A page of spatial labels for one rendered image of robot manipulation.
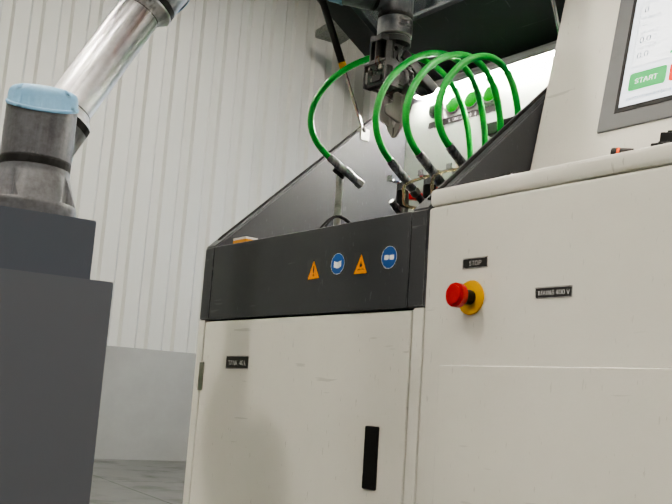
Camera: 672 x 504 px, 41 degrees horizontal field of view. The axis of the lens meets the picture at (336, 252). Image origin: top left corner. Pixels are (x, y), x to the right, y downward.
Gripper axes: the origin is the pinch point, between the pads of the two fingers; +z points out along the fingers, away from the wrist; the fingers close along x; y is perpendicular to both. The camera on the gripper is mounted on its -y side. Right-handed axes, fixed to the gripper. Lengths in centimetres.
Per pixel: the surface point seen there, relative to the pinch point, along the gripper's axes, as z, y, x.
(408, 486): 69, 23, 33
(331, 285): 36.3, 23.3, 11.0
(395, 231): 28.2, 23.3, 27.3
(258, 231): 19.9, 12.4, -31.1
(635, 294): 41, 23, 72
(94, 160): -147, -189, -628
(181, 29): -294, -259, -619
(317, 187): 6.5, -3.3, -31.1
